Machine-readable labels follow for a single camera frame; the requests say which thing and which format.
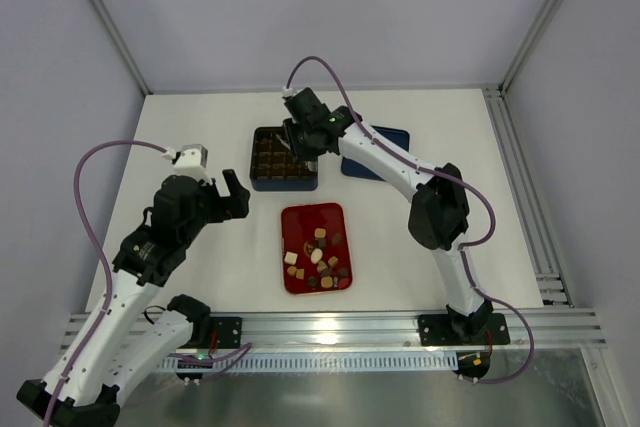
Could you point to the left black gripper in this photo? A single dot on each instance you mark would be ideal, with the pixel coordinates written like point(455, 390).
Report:
point(215, 200)

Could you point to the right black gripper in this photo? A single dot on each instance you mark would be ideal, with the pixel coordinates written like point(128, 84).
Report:
point(298, 137)

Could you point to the white square chocolate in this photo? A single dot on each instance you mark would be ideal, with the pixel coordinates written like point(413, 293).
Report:
point(290, 258)

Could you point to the white oval chocolate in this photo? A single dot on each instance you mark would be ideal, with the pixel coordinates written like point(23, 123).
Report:
point(316, 256)

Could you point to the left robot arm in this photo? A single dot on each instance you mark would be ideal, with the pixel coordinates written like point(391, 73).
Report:
point(96, 375)

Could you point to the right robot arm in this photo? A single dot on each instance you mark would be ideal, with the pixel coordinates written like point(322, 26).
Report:
point(439, 208)

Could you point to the blue chocolate tin box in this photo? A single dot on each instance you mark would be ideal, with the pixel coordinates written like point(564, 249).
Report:
point(274, 169)

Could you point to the blue tin lid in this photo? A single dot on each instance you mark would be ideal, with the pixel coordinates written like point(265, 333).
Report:
point(351, 168)

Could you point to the red lacquer tray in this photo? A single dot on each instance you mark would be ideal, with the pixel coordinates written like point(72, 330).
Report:
point(316, 226)

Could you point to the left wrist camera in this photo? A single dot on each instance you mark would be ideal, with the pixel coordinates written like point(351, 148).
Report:
point(191, 162)

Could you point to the left black mount plate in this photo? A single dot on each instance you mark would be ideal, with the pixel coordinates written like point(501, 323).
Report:
point(226, 332)

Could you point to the black mount plate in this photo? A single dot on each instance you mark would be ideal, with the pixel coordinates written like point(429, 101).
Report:
point(440, 330)
point(226, 332)

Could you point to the white cable duct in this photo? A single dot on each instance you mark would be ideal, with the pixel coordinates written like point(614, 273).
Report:
point(322, 362)

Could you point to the right black mount plate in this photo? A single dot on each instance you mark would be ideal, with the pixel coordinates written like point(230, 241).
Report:
point(440, 330)

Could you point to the left aluminium frame post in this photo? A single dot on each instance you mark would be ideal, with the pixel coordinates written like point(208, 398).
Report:
point(117, 41)

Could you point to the aluminium frame post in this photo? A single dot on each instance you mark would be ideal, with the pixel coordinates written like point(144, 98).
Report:
point(539, 25)
point(117, 41)

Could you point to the right aluminium side rail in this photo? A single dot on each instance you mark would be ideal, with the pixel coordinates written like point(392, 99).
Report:
point(543, 251)

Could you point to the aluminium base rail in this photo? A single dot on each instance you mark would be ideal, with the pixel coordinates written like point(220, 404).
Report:
point(551, 328)

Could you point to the right aluminium frame post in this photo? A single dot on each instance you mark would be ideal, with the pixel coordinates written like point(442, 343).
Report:
point(539, 25)

